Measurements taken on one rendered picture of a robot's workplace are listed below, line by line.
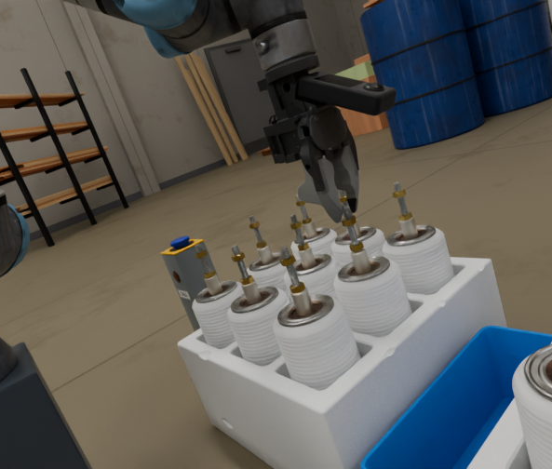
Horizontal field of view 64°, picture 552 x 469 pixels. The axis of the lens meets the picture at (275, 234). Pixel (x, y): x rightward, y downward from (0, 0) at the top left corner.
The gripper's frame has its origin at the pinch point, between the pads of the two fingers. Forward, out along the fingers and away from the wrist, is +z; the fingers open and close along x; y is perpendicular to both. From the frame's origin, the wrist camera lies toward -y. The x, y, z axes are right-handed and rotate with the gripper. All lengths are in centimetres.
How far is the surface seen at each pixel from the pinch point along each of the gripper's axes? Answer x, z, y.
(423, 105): -234, 9, 105
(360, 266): 0.9, 8.5, 0.2
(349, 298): 4.6, 11.4, 0.6
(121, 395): 18, 35, 69
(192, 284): 5.3, 10.4, 38.9
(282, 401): 19.2, 18.0, 3.2
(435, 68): -240, -11, 95
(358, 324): 4.6, 15.5, 0.5
